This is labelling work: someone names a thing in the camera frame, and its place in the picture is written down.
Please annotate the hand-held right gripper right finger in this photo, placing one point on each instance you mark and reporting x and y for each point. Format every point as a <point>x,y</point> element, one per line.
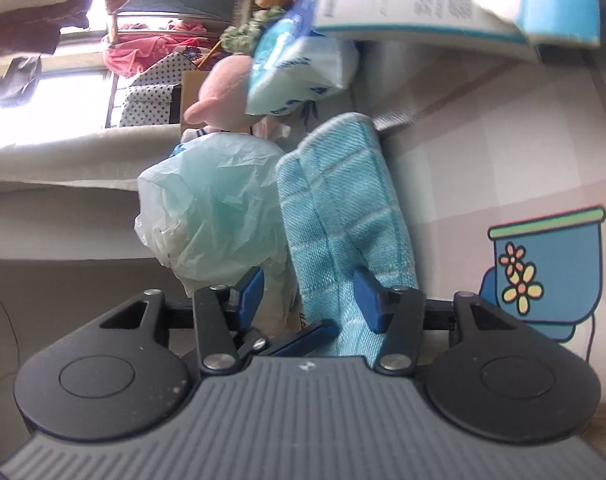
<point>368,300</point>

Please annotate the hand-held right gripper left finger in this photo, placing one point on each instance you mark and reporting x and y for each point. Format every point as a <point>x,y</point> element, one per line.
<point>250,290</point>

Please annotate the translucent white plastic bag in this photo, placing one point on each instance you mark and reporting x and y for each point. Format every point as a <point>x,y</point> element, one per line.
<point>208,200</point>

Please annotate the teal towel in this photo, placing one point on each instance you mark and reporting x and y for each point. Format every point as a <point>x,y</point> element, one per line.
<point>333,200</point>

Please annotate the pink plush toy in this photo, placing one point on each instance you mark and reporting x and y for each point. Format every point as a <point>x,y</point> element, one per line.
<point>223,90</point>

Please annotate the brown cardboard box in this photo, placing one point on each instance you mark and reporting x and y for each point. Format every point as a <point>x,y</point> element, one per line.
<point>190,95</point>

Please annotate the blue white wipes pack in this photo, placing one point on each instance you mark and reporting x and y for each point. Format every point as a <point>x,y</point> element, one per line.
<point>293,70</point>

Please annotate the green white scrunchie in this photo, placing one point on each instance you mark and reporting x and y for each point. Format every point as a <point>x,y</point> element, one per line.
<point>243,35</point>

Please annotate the printed checked bed sheet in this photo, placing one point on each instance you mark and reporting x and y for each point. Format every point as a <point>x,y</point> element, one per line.
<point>483,160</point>

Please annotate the polka dot fabric box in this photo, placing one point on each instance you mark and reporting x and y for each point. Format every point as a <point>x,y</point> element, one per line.
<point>153,105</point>

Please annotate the yellow stick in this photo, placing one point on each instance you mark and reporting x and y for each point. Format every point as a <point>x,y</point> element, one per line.
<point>210,52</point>

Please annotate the pink hanging clothes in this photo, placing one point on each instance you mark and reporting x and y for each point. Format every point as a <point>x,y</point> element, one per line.
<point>143,52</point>

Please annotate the grey hanging cloth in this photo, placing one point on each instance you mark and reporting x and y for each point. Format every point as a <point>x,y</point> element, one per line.
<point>18,80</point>

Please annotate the beige brown hanging clothes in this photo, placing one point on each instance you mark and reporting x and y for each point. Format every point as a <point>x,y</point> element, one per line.
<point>28,5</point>

